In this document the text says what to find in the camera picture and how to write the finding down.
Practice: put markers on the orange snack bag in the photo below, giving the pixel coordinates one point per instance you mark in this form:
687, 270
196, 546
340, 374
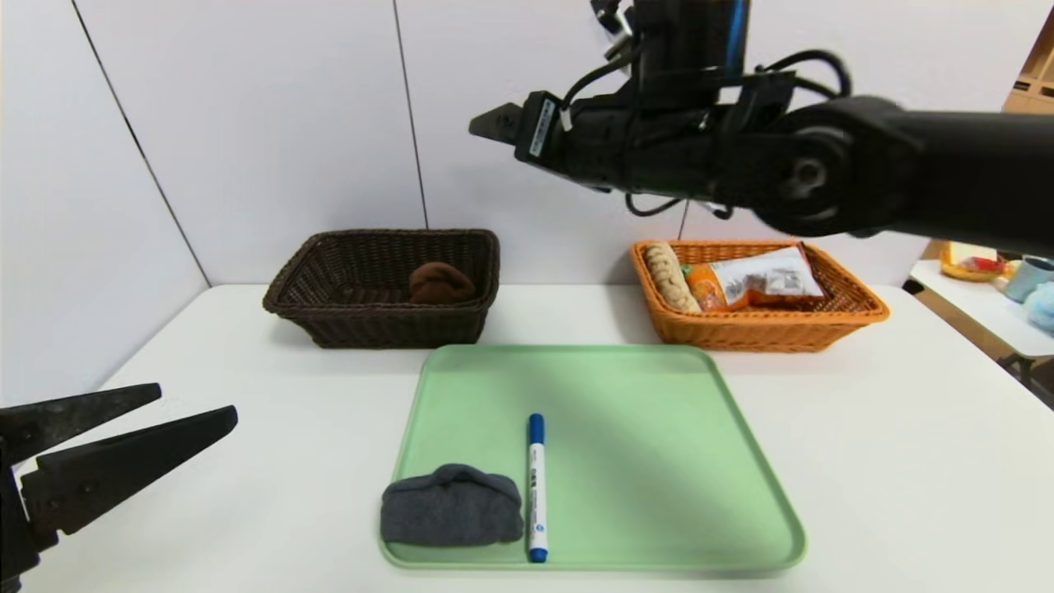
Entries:
757, 280

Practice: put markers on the white side table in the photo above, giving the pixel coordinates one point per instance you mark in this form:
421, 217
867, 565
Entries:
972, 309

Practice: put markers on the small red object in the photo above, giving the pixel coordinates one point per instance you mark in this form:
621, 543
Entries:
981, 265

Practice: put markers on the yellow shallow dish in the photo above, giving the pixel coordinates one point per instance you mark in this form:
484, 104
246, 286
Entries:
955, 272

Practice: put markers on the dark brown wicker basket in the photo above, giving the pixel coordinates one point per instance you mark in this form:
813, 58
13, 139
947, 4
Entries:
346, 280

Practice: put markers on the light green plastic tray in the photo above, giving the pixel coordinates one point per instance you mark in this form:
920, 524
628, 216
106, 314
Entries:
659, 461

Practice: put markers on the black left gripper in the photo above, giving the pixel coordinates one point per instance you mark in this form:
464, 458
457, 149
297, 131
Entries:
18, 494

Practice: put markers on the brown towel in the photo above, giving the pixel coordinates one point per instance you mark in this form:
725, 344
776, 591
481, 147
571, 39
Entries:
440, 282

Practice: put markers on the grey towel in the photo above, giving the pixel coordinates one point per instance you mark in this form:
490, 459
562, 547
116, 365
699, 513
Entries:
449, 506

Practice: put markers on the marbled bread roll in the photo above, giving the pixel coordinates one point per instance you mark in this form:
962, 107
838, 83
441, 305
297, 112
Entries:
669, 276

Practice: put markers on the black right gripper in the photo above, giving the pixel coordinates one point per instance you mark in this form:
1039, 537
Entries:
540, 128

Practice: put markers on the blue white marker pen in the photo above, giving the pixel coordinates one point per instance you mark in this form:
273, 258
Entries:
536, 494

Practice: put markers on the light blue plush toy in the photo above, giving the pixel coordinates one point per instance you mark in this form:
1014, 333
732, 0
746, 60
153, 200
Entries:
1042, 309

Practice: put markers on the pale bread slice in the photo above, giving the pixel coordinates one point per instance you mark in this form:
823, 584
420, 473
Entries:
972, 252

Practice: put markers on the orange wicker basket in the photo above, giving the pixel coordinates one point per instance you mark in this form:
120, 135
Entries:
766, 329

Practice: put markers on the teal mug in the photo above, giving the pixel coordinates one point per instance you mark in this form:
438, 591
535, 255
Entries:
1028, 280

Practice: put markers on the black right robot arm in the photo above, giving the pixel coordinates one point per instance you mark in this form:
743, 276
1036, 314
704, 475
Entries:
906, 173

